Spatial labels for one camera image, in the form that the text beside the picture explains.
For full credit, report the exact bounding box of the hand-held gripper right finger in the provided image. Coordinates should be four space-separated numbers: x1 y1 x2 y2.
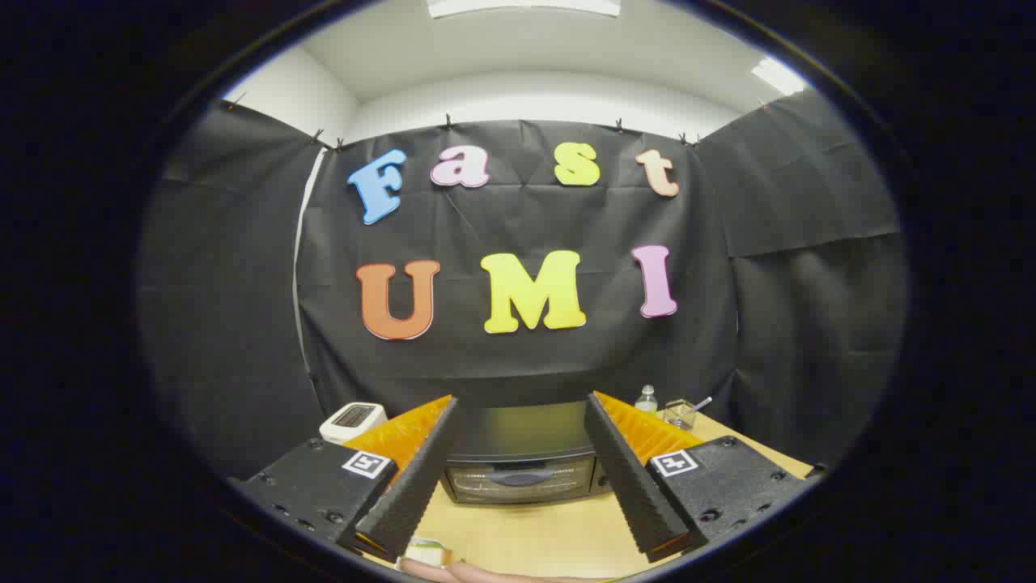
584 392 810 564

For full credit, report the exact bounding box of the white rectangular plate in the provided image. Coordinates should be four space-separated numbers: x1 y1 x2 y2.
402 536 454 568

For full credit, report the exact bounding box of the white bread toaster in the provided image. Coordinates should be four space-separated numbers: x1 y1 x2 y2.
319 402 388 445

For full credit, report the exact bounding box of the black toaster oven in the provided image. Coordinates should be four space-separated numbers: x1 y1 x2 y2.
441 401 616 505

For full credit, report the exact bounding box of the ceiling light panel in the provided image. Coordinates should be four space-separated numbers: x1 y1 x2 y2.
427 0 622 19
751 57 810 96

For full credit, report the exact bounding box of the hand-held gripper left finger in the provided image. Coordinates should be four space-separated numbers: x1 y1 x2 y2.
235 395 462 564

